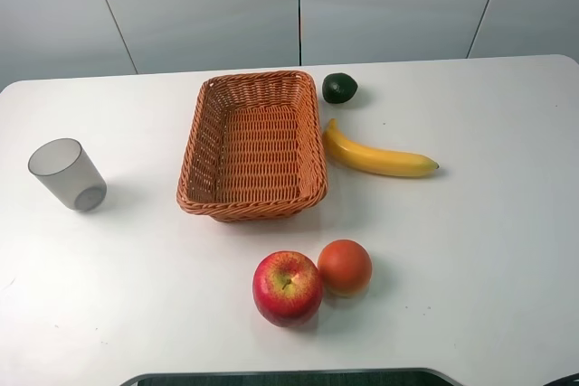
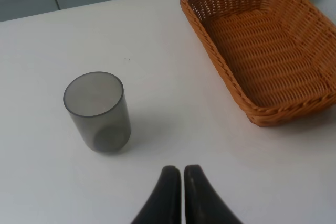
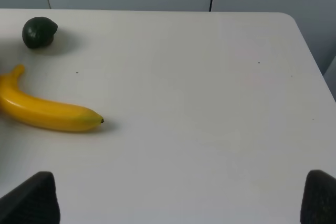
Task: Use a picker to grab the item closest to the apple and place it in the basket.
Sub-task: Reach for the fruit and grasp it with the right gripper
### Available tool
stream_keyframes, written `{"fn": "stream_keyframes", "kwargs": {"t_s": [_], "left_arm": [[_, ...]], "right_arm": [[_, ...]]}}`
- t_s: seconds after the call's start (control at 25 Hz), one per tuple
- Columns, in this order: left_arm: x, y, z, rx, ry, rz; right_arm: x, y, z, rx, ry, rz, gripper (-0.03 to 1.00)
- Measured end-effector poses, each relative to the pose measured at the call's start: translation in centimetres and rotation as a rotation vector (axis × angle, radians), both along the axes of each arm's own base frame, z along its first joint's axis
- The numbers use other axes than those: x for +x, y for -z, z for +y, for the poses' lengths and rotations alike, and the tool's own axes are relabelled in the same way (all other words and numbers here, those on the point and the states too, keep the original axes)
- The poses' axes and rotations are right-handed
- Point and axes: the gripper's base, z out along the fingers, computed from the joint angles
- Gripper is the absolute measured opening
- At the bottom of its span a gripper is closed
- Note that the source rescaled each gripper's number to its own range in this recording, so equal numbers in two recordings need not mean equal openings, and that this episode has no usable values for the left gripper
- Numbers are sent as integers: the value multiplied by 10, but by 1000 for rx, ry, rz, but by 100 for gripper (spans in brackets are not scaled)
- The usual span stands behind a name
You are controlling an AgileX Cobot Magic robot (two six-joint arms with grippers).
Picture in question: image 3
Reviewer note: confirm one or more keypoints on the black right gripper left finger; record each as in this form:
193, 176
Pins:
33, 201

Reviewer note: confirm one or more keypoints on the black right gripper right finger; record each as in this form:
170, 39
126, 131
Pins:
318, 202

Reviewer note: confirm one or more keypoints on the yellow banana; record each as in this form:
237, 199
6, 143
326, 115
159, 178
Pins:
43, 113

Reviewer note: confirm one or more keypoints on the dark green lime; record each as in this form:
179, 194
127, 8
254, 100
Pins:
39, 32

